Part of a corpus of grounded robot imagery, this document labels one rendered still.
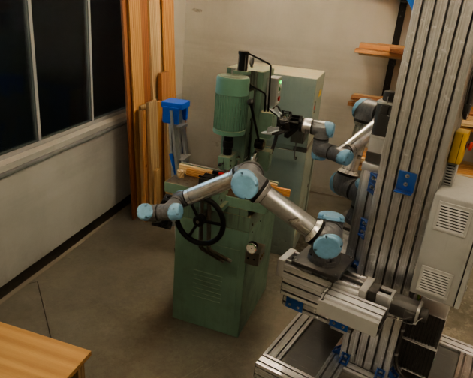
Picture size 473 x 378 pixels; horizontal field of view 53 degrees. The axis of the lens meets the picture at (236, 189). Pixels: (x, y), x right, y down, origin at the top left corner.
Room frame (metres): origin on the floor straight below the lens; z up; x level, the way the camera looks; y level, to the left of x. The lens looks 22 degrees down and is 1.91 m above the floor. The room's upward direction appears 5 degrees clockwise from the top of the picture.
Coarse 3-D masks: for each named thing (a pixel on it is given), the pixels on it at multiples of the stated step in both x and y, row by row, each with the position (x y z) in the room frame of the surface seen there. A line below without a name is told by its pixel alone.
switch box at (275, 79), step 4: (272, 76) 2.76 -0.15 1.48; (276, 76) 2.77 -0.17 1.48; (280, 76) 2.79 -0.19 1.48; (268, 80) 2.73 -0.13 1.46; (272, 80) 2.73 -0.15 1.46; (276, 80) 2.72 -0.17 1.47; (268, 84) 2.73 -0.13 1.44; (272, 84) 2.73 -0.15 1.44; (276, 84) 2.72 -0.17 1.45; (280, 84) 2.78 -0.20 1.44; (268, 88) 2.73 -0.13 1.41; (272, 88) 2.73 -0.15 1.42; (276, 88) 2.72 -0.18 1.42; (272, 92) 2.72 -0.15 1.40; (276, 92) 2.72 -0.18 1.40; (280, 92) 2.80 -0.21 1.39; (272, 96) 2.72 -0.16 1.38; (276, 96) 2.73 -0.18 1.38; (272, 100) 2.72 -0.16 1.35; (276, 100) 2.74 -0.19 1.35; (272, 104) 2.72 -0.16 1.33; (276, 104) 2.76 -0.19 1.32
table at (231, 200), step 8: (176, 176) 2.54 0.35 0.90; (184, 176) 2.55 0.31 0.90; (192, 176) 2.57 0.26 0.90; (168, 184) 2.44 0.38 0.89; (176, 184) 2.43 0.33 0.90; (184, 184) 2.43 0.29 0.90; (192, 184) 2.44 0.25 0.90; (168, 192) 2.44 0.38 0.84; (232, 192) 2.38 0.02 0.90; (232, 200) 2.32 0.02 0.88; (240, 200) 2.31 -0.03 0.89; (248, 200) 2.30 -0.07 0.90; (224, 208) 2.28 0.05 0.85; (240, 208) 2.31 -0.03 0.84; (248, 208) 2.29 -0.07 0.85; (256, 208) 2.28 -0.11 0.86; (264, 208) 2.27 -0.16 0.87
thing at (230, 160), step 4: (232, 152) 2.56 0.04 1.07; (236, 152) 2.57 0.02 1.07; (220, 156) 2.48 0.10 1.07; (224, 156) 2.48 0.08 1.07; (228, 156) 2.49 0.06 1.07; (232, 156) 2.50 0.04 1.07; (236, 156) 2.57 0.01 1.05; (220, 160) 2.47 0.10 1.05; (224, 160) 2.46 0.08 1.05; (228, 160) 2.46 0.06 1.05; (232, 160) 2.50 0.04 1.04; (236, 160) 2.57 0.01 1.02; (224, 164) 2.46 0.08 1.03; (228, 164) 2.46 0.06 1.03; (232, 164) 2.50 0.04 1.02; (220, 168) 2.47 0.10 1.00; (224, 168) 2.46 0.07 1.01; (228, 168) 2.46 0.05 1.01
